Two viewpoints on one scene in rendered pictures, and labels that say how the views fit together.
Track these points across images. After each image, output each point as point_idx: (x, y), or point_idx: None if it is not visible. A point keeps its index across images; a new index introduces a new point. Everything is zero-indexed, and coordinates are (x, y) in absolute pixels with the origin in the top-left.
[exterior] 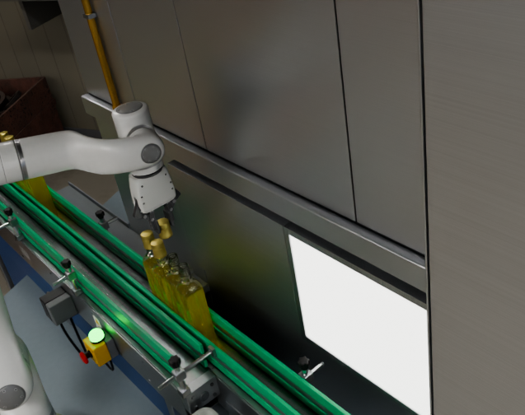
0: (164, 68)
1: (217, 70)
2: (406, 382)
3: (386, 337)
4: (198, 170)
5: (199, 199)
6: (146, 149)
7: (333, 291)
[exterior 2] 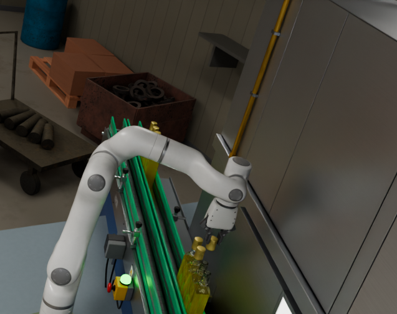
0: (275, 152)
1: (305, 174)
2: None
3: None
4: (255, 223)
5: (243, 240)
6: (234, 190)
7: None
